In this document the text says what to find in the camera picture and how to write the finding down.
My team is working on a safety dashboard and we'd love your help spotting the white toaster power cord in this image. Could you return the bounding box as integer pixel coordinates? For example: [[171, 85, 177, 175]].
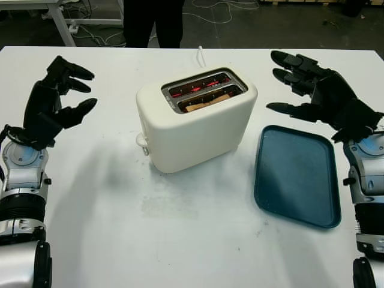
[[195, 46, 208, 69]]

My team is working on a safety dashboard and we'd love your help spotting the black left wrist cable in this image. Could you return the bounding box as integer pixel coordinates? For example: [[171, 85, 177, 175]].
[[0, 124, 25, 148]]

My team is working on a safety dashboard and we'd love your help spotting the brown toast slice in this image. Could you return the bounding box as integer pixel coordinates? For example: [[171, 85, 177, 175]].
[[185, 92, 232, 113]]

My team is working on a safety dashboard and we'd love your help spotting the long looping white floor cable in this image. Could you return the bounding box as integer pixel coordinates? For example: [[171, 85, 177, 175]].
[[182, 0, 235, 25]]

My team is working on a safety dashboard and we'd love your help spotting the white floor cable at strip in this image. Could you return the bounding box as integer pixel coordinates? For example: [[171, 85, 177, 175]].
[[73, 25, 127, 47]]

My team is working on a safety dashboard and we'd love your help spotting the person in black trousers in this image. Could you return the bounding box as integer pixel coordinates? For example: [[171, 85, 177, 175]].
[[122, 0, 184, 49]]

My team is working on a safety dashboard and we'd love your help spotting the dark bulky floor object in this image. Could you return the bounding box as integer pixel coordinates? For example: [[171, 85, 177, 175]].
[[344, 0, 371, 10]]

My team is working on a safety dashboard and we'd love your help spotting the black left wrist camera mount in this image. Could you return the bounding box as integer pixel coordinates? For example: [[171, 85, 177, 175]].
[[16, 112, 67, 151]]

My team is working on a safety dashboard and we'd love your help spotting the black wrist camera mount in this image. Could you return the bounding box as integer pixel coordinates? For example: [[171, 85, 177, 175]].
[[16, 112, 67, 151], [331, 95, 384, 142]]

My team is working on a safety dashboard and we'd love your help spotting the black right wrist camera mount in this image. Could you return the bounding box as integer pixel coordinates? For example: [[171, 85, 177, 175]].
[[331, 95, 384, 142]]

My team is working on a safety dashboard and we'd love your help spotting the dark blue plastic tray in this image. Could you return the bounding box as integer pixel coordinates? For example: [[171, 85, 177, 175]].
[[254, 125, 342, 230]]

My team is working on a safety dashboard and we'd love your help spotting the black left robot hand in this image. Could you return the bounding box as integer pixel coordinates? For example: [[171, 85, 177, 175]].
[[23, 55, 98, 131]]

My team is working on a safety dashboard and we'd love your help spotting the cream white two-slot toaster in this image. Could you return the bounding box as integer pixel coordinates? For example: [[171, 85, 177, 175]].
[[135, 67, 259, 174]]

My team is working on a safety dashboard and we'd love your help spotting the white metal-frame desk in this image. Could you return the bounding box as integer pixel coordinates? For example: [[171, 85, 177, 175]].
[[0, 0, 124, 47]]

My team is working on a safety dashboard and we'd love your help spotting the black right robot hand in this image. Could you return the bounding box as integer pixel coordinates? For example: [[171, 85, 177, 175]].
[[266, 50, 359, 127]]

